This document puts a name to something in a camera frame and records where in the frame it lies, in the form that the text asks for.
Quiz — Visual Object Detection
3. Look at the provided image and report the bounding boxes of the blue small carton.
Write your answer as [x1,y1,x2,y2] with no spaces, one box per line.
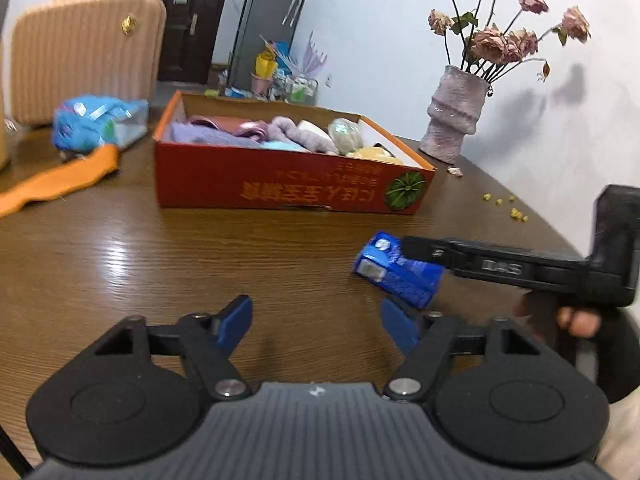
[352,231,444,310]

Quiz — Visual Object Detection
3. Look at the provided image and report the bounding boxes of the yellow white plush dog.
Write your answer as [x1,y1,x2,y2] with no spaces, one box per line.
[347,145,404,166]

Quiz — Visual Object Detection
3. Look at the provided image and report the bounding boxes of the white soft ball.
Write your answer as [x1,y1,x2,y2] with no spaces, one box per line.
[328,118,363,156]

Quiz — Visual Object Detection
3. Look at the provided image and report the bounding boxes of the light blue plush toy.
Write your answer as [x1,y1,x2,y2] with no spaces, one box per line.
[262,140,308,153]

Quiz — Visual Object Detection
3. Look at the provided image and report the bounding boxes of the purple fabric pouch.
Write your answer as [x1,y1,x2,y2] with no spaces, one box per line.
[165,122,262,150]

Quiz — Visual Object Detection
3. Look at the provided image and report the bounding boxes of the white foam ball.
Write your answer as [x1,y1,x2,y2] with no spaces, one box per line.
[297,120,331,140]

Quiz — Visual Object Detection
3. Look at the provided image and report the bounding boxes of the pink satin bow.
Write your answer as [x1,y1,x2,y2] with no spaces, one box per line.
[233,120,269,143]

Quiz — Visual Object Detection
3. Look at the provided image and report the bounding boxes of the person right hand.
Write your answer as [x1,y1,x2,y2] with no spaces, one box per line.
[514,292,602,339]

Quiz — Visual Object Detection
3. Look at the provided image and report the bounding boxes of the pink ceramic vase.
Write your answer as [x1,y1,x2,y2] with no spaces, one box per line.
[420,65,490,165]

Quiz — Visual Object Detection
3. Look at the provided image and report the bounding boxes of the red cardboard box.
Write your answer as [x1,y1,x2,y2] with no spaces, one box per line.
[153,92,436,214]

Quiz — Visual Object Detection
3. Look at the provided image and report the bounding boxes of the dried pink roses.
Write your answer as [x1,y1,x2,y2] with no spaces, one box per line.
[418,0,592,85]

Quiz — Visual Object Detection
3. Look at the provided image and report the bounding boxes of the blue tissue pack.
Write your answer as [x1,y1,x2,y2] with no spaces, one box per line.
[52,94,150,155]

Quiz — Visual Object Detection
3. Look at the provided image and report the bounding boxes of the yellow bucket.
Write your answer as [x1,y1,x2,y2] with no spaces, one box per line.
[254,49,279,79]

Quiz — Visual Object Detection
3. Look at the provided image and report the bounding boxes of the peach ribbed suitcase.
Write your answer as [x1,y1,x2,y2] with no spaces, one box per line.
[8,0,167,126]

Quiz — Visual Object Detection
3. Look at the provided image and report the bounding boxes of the grey refrigerator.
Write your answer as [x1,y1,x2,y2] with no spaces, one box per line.
[228,0,305,91]

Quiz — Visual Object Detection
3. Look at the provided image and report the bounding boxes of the dark entrance door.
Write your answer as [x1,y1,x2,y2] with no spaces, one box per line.
[158,0,226,84]

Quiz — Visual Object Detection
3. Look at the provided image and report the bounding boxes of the orange felt strap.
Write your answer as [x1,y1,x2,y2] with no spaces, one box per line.
[0,143,122,220]

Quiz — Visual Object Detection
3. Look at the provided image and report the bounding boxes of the wire storage rack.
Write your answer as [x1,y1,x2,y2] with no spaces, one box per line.
[270,72,319,106]

